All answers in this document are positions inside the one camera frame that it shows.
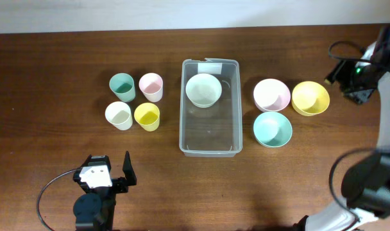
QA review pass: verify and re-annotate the right black cable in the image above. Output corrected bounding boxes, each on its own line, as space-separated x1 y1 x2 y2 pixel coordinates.
328 40 390 81

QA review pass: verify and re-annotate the green plastic bowl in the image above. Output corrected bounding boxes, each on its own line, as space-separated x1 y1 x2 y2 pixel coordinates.
253 112 293 148

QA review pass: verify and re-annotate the yellow plastic bowl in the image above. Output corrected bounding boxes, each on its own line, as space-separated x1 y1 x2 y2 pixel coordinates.
291 81 330 117

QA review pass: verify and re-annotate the clear plastic storage container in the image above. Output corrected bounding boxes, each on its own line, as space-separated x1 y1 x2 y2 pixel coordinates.
179 58 242 157

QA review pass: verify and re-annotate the black cable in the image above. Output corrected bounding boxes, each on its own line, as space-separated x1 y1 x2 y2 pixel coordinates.
328 40 390 81
36 167 81 231

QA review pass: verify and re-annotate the left black cable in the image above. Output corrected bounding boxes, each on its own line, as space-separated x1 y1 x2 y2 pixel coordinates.
36 167 81 231

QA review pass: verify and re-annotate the pink plastic cup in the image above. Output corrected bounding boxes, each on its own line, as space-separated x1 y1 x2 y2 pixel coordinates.
139 73 164 103

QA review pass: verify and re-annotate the white plastic cup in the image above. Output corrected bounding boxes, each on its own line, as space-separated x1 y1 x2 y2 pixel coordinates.
105 101 133 130

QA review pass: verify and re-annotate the yellow plastic cup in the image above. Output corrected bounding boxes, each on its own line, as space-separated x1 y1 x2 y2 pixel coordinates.
134 103 160 132

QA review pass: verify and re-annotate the white plastic bowl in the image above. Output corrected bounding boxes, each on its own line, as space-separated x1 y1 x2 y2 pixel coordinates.
185 73 223 108

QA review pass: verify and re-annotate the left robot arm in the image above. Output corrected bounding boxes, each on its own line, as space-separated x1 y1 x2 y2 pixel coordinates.
72 152 137 230

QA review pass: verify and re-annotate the green plastic cup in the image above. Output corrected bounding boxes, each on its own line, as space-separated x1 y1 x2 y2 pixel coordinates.
109 73 136 103

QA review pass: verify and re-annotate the pink plastic bowl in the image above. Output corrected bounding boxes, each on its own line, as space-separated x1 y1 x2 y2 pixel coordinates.
253 78 291 112

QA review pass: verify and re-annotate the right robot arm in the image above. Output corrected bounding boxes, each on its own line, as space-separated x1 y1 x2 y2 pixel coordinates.
293 25 390 231

